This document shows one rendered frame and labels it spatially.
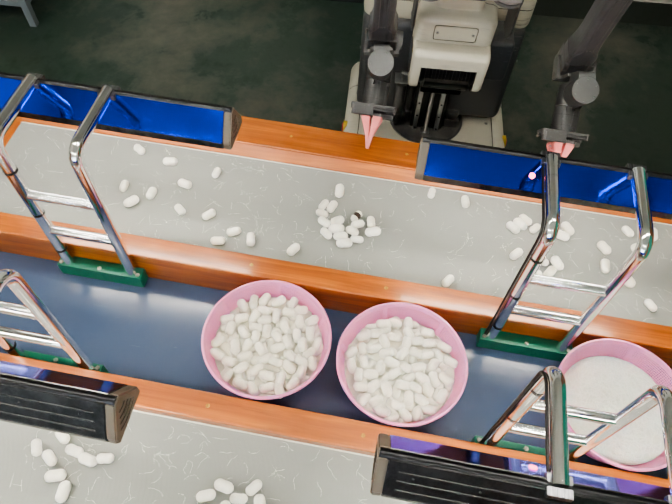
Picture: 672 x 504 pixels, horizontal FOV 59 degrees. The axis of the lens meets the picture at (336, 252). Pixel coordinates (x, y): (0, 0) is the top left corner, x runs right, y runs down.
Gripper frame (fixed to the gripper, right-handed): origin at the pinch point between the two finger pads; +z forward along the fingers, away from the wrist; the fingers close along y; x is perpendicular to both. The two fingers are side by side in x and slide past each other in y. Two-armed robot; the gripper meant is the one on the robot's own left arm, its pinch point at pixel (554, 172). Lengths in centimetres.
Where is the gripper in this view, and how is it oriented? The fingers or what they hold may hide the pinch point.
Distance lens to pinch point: 146.2
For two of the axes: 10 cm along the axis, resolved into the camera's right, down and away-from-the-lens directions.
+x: 1.0, -1.1, 9.9
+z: -1.6, 9.8, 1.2
